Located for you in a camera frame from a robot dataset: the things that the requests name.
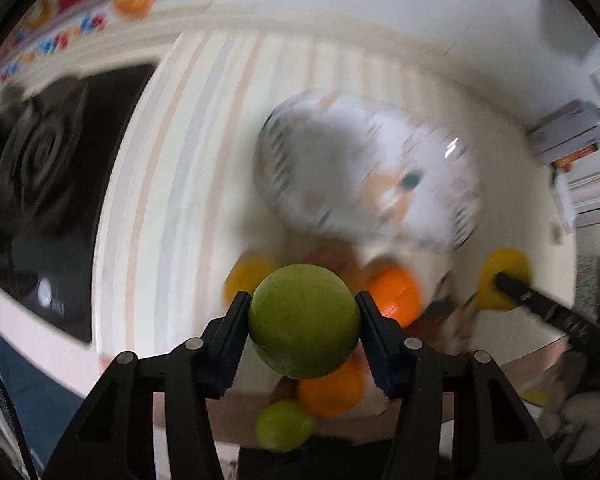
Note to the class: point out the yellow fruit left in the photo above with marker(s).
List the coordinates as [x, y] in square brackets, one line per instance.
[247, 274]

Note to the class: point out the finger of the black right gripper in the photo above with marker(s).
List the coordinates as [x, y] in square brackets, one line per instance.
[578, 328]

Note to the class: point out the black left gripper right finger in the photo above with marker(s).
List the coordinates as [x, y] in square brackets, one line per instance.
[459, 418]

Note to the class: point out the stack of boxes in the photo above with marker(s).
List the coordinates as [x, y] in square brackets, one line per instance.
[568, 142]

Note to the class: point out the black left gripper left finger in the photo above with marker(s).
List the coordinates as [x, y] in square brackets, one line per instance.
[111, 436]

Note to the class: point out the colourful fruit poster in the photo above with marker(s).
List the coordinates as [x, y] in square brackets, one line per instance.
[50, 26]

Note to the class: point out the striped bed sheet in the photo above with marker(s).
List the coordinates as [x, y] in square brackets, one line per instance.
[181, 207]

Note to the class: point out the small green apple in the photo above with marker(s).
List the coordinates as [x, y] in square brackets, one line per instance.
[283, 426]

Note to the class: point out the yellow lemon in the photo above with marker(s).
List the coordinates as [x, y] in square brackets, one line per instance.
[508, 266]

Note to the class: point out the orange fruit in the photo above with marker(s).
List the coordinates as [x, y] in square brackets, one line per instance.
[334, 394]
[396, 292]

